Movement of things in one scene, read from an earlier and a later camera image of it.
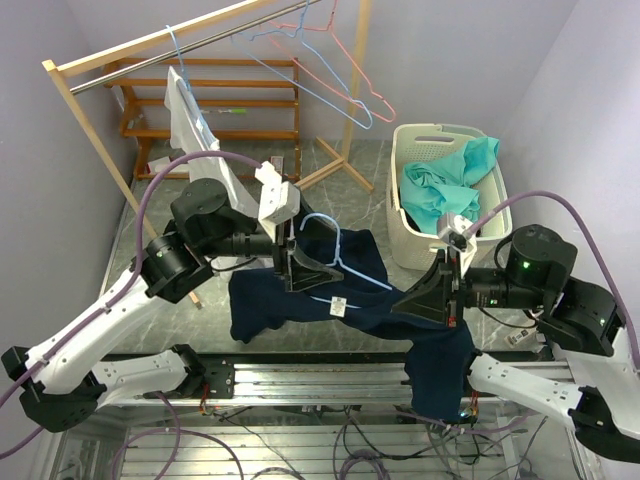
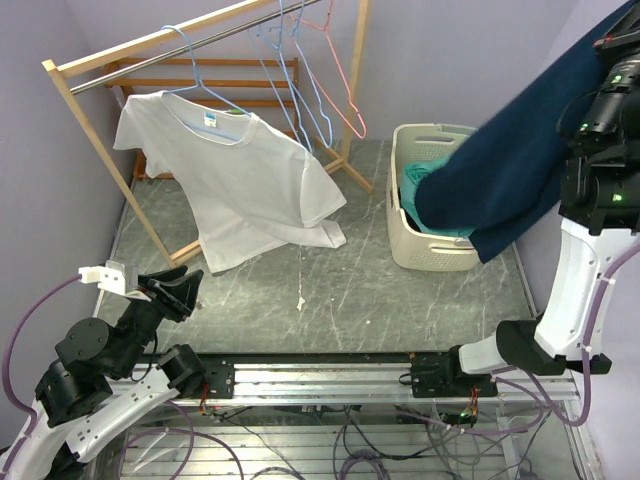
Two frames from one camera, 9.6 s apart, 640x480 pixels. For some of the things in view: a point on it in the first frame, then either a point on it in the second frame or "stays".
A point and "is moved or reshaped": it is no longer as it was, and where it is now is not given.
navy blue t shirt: x=440 y=353 → x=501 y=183
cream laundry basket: x=430 y=143 stays
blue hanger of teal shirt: x=300 y=32 → x=299 y=97
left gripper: x=299 y=271 → x=181 y=291
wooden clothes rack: x=60 y=68 stays
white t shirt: x=190 y=133 is moved or reshaped
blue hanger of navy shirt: x=339 y=304 → x=293 y=97
